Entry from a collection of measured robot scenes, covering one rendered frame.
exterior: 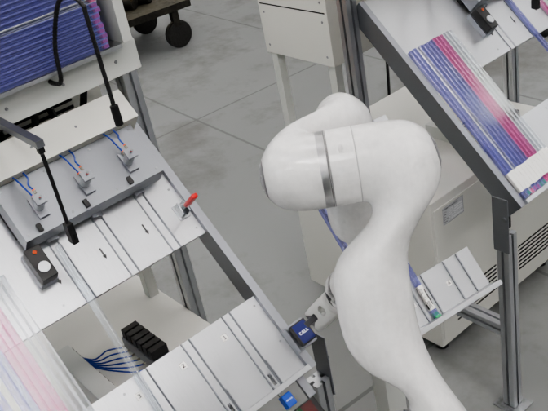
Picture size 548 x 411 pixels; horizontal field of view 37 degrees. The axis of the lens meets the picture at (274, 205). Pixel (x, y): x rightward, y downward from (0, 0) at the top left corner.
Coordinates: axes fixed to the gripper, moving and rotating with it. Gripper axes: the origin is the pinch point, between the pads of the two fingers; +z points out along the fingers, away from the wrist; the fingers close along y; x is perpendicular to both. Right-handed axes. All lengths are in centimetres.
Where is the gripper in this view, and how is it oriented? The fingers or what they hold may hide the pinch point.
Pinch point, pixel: (316, 317)
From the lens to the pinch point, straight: 168.0
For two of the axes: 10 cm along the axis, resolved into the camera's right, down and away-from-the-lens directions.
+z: -3.0, 4.3, 8.5
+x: -6.4, -7.5, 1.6
